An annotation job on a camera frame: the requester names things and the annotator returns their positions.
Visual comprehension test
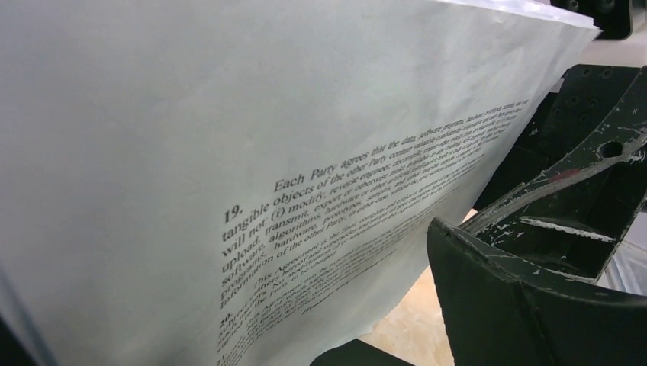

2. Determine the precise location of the white printed paper stack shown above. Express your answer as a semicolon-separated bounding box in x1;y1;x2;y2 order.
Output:
1;1;599;365

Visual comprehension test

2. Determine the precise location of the grey black file folder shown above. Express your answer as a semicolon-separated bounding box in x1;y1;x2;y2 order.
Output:
311;339;413;366

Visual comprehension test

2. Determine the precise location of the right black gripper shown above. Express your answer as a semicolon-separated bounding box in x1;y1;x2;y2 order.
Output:
462;1;646;283

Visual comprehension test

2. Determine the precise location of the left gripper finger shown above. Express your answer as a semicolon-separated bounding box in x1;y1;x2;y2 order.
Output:
427;218;646;365

